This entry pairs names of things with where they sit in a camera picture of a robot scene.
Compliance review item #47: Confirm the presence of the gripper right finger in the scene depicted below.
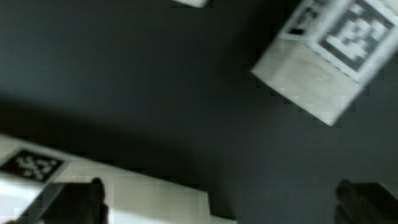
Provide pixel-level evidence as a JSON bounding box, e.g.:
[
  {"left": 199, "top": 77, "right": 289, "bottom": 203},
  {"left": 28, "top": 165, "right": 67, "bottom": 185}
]
[{"left": 334, "top": 180, "right": 398, "bottom": 224}]

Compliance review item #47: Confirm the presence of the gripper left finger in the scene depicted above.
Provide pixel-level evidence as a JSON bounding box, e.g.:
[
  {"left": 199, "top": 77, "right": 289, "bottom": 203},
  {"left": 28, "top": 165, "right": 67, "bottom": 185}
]
[{"left": 16, "top": 178, "right": 108, "bottom": 224}]

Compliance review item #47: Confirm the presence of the white square tabletop part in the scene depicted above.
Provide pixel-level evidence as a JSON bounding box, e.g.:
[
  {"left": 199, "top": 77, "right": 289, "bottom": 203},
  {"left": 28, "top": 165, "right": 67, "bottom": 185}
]
[{"left": 0, "top": 134, "right": 238, "bottom": 224}]

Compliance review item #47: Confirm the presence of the white table leg with tag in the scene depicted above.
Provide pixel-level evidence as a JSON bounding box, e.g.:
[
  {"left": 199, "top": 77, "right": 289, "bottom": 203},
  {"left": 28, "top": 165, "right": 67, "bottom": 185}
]
[{"left": 252, "top": 0, "right": 398, "bottom": 124}]

